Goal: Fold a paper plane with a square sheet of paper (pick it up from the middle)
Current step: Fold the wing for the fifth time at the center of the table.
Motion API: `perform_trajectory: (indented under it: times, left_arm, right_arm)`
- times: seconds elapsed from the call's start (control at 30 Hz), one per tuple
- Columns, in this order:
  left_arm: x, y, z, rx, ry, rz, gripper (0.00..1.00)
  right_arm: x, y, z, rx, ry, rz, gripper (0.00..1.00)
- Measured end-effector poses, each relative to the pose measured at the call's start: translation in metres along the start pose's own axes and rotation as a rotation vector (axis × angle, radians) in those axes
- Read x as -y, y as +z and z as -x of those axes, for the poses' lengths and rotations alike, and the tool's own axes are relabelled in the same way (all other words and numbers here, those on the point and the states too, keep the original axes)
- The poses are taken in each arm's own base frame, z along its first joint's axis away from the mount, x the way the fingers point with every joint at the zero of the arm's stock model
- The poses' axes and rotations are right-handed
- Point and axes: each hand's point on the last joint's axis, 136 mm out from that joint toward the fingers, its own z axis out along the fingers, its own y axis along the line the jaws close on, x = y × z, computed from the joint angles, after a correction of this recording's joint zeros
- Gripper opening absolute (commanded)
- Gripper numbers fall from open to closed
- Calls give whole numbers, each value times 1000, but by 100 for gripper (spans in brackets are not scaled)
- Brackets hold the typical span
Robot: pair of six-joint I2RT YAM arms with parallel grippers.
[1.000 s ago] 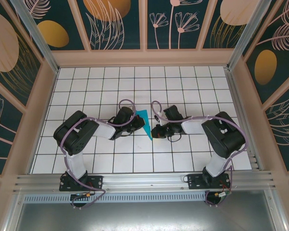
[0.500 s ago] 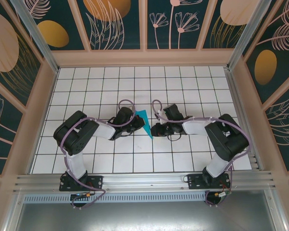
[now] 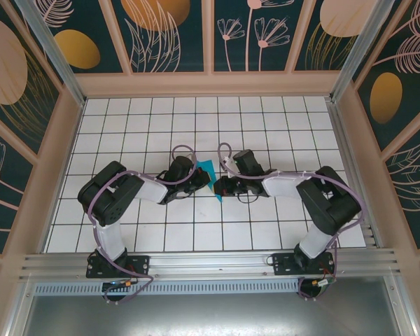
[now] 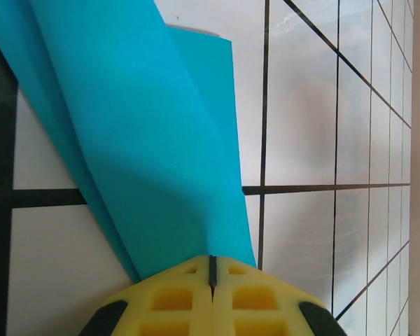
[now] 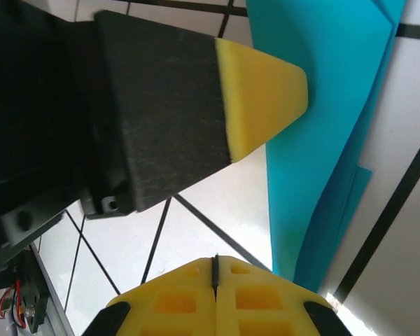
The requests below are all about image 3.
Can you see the small circuit board with connector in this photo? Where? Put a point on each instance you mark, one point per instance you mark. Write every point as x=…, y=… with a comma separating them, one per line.
x=120, y=284
x=323, y=283

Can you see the aluminium frame post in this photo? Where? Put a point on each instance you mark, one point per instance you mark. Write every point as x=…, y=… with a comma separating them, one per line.
x=362, y=45
x=49, y=45

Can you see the grey metal sheet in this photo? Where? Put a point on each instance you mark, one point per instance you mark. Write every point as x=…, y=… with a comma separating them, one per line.
x=210, y=315

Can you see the teal cloth square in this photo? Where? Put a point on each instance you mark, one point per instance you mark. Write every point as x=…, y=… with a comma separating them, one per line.
x=206, y=164

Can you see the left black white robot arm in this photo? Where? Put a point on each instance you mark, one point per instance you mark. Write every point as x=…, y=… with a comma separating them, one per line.
x=108, y=196

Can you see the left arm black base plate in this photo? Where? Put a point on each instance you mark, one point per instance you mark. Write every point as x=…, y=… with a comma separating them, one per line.
x=140, y=264

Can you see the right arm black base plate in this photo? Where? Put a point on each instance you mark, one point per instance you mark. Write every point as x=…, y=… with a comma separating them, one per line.
x=283, y=266

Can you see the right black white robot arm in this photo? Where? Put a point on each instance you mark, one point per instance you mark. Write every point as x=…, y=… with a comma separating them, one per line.
x=332, y=206

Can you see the aluminium side rail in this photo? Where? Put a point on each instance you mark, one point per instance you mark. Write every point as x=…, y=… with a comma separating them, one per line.
x=350, y=164

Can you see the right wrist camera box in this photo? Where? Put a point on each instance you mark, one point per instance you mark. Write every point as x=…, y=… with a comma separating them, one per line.
x=231, y=162

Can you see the long aluminium mounting rail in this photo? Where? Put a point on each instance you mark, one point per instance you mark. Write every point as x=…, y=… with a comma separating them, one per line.
x=210, y=262

